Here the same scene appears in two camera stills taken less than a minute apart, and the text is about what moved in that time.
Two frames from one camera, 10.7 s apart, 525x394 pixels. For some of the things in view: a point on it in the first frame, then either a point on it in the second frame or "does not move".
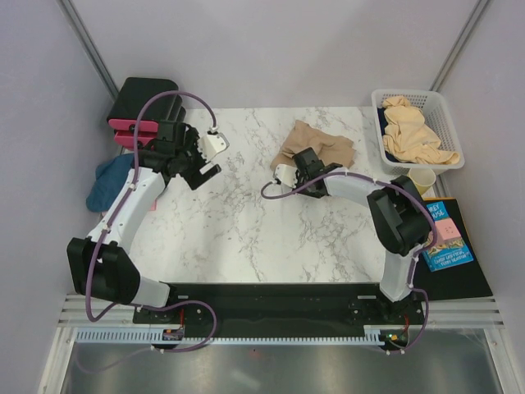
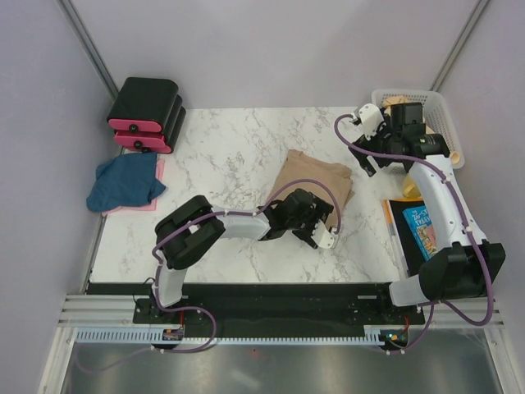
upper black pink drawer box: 133,94 does not move
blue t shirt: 110,183 does not move
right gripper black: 315,194 to 385,128
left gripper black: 190,143 to 321,212
